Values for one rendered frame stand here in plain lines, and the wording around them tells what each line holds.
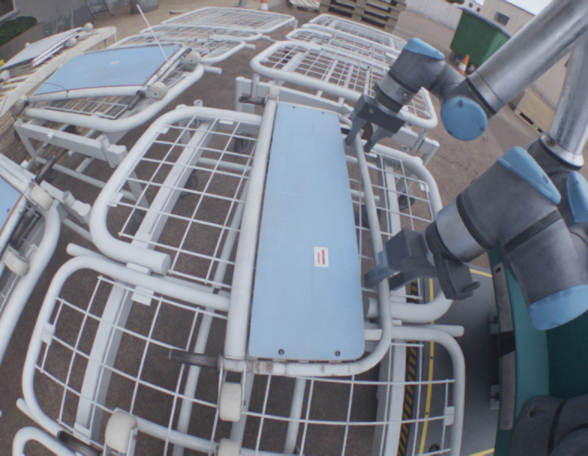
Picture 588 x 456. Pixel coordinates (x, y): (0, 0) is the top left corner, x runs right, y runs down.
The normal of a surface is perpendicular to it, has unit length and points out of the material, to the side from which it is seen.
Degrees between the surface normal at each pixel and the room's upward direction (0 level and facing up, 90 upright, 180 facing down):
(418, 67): 87
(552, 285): 70
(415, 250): 11
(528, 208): 57
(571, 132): 100
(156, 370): 0
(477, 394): 0
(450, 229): 79
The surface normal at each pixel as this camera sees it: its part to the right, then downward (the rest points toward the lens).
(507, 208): -0.95, 0.11
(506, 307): -0.97, -0.25
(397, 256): -0.94, -0.22
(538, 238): -0.75, -0.12
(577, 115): -0.81, 0.51
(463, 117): -0.46, 0.75
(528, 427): -0.73, -0.68
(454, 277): 0.35, -0.51
